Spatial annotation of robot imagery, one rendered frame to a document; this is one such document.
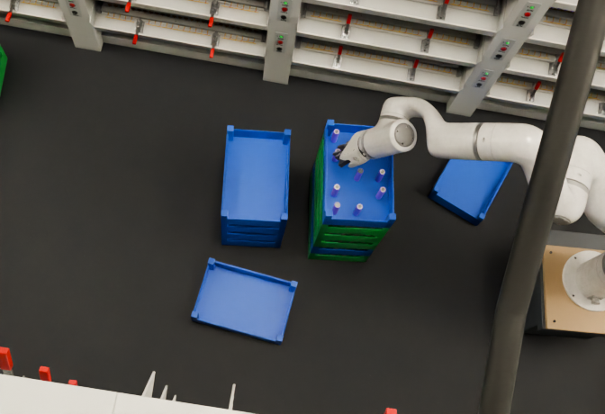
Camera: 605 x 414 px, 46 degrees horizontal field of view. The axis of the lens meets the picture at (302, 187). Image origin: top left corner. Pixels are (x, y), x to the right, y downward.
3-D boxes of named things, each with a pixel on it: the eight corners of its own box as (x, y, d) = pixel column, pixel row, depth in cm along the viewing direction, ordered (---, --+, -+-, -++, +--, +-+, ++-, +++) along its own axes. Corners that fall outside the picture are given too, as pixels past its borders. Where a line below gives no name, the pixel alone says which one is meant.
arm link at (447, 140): (487, 89, 169) (378, 92, 188) (473, 152, 165) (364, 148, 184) (501, 105, 175) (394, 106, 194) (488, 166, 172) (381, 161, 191)
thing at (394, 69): (456, 94, 259) (466, 86, 245) (291, 64, 256) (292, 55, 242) (465, 39, 260) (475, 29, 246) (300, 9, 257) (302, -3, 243)
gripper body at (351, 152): (373, 166, 193) (351, 172, 203) (391, 138, 196) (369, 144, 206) (353, 149, 190) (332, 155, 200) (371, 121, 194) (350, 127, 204)
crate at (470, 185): (476, 226, 255) (483, 220, 248) (427, 196, 257) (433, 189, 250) (511, 161, 265) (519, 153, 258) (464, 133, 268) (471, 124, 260)
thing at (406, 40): (473, 67, 241) (485, 58, 227) (295, 35, 238) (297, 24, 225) (482, 8, 242) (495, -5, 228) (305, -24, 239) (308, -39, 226)
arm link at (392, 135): (368, 119, 191) (359, 151, 189) (396, 110, 179) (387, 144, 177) (393, 130, 194) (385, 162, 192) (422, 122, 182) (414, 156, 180)
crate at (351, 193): (390, 228, 209) (396, 220, 202) (321, 224, 208) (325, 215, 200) (389, 134, 220) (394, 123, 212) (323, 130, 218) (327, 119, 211)
